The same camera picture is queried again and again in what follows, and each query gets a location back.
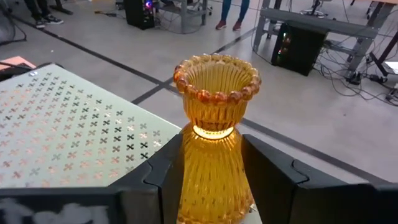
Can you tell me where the black computer tower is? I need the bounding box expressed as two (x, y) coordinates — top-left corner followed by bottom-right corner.
(123, 0), (155, 30)
(271, 21), (330, 77)

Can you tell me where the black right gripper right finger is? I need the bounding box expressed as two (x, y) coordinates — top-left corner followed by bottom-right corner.
(242, 134), (376, 224)

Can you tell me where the grey metal table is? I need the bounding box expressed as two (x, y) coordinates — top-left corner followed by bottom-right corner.
(155, 0), (209, 34)

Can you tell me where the black power strip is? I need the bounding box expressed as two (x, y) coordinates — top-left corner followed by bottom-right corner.
(345, 72), (362, 85)

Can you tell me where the person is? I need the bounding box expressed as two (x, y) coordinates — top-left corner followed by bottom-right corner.
(215, 0), (251, 31)
(24, 0), (65, 29)

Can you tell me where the amber glass candle holder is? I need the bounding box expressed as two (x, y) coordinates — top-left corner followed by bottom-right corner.
(172, 53), (262, 224)

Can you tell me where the grey metal workbench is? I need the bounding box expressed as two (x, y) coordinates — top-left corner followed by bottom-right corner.
(252, 0), (392, 78)

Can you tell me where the green perforated metal shelf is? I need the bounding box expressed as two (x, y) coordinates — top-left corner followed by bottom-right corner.
(0, 63), (182, 189)

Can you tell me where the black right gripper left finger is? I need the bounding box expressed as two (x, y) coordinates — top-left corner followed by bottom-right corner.
(108, 133), (184, 224)

